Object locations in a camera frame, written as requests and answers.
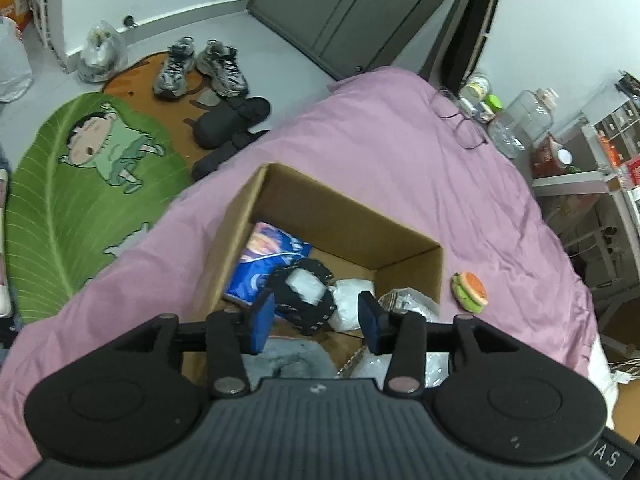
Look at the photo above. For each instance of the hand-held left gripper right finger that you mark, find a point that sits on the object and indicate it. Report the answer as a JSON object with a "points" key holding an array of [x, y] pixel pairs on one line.
{"points": [[372, 322]]}

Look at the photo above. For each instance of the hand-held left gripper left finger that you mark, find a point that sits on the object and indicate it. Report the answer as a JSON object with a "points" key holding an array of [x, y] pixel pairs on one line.
{"points": [[262, 325]]}

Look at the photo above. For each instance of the white plastic bag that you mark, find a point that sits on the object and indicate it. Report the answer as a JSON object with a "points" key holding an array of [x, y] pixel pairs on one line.
{"points": [[350, 305], [12, 65]]}

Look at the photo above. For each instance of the crinkled clear plastic bag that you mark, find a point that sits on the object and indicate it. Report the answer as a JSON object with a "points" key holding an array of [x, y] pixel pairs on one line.
{"points": [[411, 302]]}

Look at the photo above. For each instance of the grey cloth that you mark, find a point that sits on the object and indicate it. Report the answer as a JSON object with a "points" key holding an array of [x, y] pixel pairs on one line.
{"points": [[295, 361]]}

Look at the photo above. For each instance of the black item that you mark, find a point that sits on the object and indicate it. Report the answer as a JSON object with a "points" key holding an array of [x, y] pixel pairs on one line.
{"points": [[300, 290]]}

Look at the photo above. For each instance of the blue snack packet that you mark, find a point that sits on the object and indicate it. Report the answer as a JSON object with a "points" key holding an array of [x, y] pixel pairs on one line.
{"points": [[260, 265]]}

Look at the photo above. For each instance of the burger squishy toy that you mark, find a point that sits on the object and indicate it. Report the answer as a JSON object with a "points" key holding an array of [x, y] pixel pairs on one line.
{"points": [[470, 291]]}

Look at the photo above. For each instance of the cardboard box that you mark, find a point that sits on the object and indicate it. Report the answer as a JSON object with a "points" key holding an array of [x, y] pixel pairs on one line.
{"points": [[350, 220]]}

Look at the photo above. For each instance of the pink blanket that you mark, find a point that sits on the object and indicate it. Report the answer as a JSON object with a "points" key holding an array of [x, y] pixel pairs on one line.
{"points": [[400, 170]]}

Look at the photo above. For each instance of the black slipper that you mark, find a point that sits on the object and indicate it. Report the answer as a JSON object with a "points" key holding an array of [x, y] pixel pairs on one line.
{"points": [[230, 117], [220, 157]]}

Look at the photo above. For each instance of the purple-framed glasses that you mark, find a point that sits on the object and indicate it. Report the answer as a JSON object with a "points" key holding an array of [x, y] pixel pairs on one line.
{"points": [[462, 120]]}

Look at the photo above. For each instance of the beige shopping bag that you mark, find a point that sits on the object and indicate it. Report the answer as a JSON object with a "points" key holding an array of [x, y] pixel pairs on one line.
{"points": [[570, 210]]}

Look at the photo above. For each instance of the green leaf rug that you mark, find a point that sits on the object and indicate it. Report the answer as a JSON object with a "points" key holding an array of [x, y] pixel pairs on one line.
{"points": [[55, 210]]}

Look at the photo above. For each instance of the small white box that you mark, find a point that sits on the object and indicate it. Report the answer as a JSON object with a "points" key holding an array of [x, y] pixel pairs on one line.
{"points": [[479, 110]]}

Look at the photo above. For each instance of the red basket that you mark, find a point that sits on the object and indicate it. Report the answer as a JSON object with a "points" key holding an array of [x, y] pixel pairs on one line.
{"points": [[547, 157]]}

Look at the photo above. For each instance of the clear water jug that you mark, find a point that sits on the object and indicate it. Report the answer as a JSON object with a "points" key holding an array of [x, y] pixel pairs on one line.
{"points": [[525, 120]]}

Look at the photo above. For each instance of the grey sneaker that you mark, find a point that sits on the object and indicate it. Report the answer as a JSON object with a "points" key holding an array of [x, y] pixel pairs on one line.
{"points": [[172, 70], [225, 70]]}

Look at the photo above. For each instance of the clear drawer organizer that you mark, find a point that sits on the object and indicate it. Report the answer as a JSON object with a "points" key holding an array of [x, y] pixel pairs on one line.
{"points": [[615, 125]]}

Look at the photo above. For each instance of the grey door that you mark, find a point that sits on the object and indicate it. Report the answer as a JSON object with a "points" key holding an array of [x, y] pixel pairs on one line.
{"points": [[360, 10]]}

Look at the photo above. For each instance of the clear bag with contents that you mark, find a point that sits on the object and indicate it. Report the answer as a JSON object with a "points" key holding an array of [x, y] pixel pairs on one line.
{"points": [[102, 52]]}

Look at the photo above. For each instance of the black door stopper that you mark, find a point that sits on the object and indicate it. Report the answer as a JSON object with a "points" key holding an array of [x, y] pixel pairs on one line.
{"points": [[131, 21]]}

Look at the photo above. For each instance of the orange printed carton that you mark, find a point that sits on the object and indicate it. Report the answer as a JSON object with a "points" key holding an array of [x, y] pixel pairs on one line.
{"points": [[15, 0]]}

